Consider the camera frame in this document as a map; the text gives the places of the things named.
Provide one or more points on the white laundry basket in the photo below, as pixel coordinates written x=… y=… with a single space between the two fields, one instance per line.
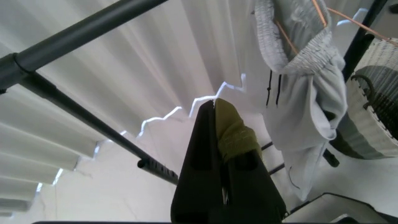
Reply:
x=367 y=130

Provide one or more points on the pale grey shorts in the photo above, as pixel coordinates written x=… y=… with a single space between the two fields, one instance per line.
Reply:
x=304 y=109

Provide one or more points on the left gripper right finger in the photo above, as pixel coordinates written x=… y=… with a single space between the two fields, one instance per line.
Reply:
x=252 y=186

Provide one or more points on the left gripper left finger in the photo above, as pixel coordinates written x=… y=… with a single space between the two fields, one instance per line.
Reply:
x=199 y=177

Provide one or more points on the green long-sleeved shirt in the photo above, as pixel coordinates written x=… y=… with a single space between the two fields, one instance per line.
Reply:
x=236 y=133

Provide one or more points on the black clothes rack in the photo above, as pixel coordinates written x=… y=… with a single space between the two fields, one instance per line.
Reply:
x=77 y=34

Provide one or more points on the white curtain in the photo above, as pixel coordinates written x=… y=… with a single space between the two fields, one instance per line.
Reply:
x=155 y=71

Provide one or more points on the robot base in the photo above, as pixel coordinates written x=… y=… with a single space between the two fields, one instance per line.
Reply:
x=335 y=208

